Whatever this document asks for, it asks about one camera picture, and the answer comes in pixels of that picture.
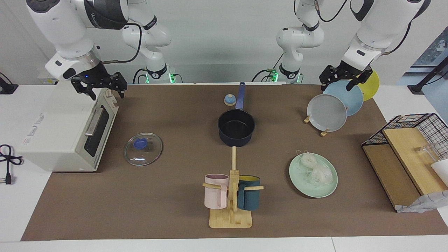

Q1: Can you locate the black stand with pole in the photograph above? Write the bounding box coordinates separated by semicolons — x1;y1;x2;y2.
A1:
408;56;448;95

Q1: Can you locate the brown table mat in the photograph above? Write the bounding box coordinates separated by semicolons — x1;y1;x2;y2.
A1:
21;84;448;241

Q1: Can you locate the black power cable with plug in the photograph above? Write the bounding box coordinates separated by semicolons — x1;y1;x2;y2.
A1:
0;144;23;185

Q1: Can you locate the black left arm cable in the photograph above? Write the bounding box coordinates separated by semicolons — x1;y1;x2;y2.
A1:
294;0;415;56

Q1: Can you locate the white cup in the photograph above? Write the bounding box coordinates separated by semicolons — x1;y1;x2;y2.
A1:
430;159;448;186

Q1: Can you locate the white patterned cloth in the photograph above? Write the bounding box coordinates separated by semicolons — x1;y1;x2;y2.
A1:
395;190;448;213

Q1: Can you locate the white vermicelli bundle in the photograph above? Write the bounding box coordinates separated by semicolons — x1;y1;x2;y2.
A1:
296;150;333;187

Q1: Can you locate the clear glass cup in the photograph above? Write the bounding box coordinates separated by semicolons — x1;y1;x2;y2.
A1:
415;143;441;163

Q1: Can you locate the light blue plate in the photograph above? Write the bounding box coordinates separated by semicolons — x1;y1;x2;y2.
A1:
323;80;364;117

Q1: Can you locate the dark pot with blue handle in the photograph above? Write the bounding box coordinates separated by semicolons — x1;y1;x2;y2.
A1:
218;82;256;147

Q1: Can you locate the pink mug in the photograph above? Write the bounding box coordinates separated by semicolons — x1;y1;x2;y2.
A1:
204;174;230;210

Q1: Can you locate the white toaster oven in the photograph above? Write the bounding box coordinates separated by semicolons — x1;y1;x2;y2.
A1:
17;87;119;173

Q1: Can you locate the grey plate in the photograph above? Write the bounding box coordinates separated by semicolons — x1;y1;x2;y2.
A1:
307;94;348;132

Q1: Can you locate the black stand base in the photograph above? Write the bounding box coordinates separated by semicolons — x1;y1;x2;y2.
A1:
0;72;19;95

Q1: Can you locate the yellow plate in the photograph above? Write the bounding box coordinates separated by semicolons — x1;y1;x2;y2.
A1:
357;69;380;102

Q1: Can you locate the green plate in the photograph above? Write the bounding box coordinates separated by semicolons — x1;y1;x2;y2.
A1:
289;153;338;198

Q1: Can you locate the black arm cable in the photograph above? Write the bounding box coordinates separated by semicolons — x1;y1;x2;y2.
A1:
84;0;143;64
294;0;415;56

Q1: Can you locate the teal mug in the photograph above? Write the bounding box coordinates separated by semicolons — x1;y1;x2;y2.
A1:
237;175;261;211

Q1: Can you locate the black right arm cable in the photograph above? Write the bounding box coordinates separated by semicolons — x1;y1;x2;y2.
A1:
84;0;143;64

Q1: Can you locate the glass lid with blue knob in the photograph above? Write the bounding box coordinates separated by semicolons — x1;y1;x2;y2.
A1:
124;132;164;166

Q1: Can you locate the black wire basket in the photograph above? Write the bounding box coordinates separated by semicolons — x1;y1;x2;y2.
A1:
361;113;448;161

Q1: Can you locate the wooden mug tree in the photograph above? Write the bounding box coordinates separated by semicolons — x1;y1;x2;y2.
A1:
202;146;264;229

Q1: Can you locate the wooden plate rack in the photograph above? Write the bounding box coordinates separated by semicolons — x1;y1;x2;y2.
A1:
303;105;349;137

